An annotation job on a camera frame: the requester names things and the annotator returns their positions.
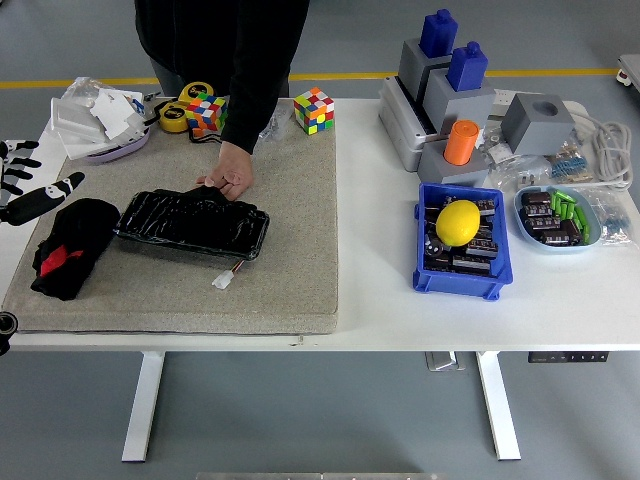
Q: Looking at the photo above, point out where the orange cylinder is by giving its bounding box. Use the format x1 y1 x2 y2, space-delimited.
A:
442 119 481 167

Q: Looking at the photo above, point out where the bag of blue resistors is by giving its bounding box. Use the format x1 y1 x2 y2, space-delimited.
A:
547 142 599 185

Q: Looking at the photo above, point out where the black film-wrapped panel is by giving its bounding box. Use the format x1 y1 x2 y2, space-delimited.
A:
113 187 271 262

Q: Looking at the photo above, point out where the person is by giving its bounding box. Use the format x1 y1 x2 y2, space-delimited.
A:
133 0 311 156

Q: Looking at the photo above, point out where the white table leg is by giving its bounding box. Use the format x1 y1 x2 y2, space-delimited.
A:
121 350 167 464
475 350 523 462

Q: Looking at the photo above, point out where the grey block with round hole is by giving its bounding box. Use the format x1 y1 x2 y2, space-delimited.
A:
416 139 492 189
500 92 577 157

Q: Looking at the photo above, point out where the blue bottle-shaped block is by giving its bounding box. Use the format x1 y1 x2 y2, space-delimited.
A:
445 40 489 93
418 8 460 58

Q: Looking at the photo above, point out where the clear bag with plug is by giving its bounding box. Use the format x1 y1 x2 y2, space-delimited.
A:
487 153 555 195

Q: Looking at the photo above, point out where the blue plastic bin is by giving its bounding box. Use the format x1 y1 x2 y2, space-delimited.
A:
412 181 515 302

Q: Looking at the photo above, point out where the black table control panel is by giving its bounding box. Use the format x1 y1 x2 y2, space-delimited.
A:
527 351 613 364

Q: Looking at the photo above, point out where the black strap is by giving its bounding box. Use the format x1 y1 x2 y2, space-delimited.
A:
188 129 224 147

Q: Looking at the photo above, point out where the black rag with red patch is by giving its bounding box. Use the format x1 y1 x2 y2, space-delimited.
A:
30 198 121 301

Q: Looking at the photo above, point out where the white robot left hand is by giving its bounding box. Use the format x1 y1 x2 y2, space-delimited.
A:
0 139 86 227

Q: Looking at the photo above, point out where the grey junction box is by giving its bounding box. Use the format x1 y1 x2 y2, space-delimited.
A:
377 76 444 174

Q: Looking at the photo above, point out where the metal bracket under table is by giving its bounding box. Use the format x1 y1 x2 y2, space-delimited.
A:
424 351 468 373

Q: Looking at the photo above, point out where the clear plastic bag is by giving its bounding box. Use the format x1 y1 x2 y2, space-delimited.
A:
59 76 119 106

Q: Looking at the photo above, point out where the white cart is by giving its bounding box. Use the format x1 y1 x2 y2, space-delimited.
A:
615 53 640 95

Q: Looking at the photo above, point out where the yellow tape measure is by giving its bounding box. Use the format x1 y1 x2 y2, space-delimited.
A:
158 101 191 134
178 81 216 107

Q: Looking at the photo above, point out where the small white adapter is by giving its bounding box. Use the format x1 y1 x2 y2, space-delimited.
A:
482 130 514 165

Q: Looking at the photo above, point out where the bag of small blue parts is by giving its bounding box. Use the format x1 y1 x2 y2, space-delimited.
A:
582 188 635 247

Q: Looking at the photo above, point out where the grey-brown mat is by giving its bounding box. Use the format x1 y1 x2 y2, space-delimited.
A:
2 97 340 336

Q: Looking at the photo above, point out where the white connector with wires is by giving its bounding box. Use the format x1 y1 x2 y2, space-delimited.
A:
211 257 247 291

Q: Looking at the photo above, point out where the white power cable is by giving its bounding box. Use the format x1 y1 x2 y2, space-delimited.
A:
567 102 636 191

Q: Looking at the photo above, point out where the purple tray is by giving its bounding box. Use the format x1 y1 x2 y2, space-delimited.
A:
83 124 152 166

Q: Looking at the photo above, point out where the clear bag of screws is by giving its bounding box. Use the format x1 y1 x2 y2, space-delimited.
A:
256 105 295 145

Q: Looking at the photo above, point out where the grey block with slot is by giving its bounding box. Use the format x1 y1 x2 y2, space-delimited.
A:
422 67 497 139
397 38 454 104

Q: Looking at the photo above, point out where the yellow lemon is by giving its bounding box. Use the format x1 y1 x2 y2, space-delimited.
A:
435 199 483 248

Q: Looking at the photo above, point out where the light blue dish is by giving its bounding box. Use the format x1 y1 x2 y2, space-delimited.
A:
513 185 603 256

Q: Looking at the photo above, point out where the colourful puzzle cube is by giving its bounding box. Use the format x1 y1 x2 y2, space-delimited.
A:
292 86 336 136
186 92 229 139

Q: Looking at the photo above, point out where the person's left hand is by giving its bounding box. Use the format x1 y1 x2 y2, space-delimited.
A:
196 140 255 201

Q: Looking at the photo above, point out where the white plastic box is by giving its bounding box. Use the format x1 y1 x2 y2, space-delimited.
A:
49 96 109 146

